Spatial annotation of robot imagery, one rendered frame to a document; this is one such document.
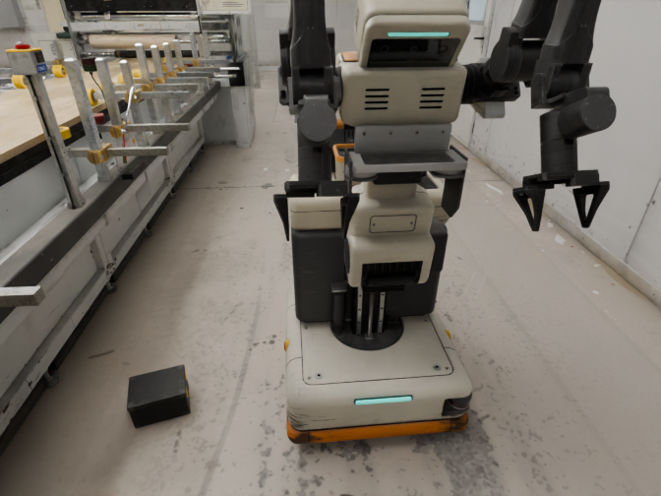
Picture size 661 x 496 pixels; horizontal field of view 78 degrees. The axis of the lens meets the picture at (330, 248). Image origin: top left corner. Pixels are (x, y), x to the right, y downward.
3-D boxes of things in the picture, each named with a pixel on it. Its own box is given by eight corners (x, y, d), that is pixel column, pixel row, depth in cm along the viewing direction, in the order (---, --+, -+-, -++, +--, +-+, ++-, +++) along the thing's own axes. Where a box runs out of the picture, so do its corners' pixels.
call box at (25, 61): (50, 74, 131) (41, 47, 127) (38, 77, 125) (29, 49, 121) (27, 74, 130) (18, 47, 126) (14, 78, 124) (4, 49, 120)
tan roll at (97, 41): (232, 47, 410) (230, 33, 404) (230, 48, 399) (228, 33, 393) (85, 48, 401) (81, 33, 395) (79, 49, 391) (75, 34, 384)
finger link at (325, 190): (360, 240, 68) (360, 184, 68) (319, 241, 67) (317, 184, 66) (351, 237, 75) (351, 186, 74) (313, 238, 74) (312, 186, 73)
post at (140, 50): (161, 134, 239) (143, 42, 215) (160, 136, 236) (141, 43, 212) (155, 134, 239) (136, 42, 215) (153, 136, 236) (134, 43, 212)
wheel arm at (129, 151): (169, 155, 175) (167, 145, 172) (167, 157, 172) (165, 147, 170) (64, 156, 172) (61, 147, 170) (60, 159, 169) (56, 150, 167)
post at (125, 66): (150, 156, 220) (129, 59, 196) (149, 158, 217) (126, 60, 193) (144, 156, 220) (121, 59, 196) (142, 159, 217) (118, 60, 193)
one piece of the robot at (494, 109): (468, 104, 103) (478, 56, 96) (487, 104, 103) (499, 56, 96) (483, 119, 95) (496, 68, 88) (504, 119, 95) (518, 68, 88)
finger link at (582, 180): (612, 227, 70) (611, 172, 70) (573, 229, 69) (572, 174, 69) (582, 226, 77) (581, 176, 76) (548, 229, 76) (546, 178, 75)
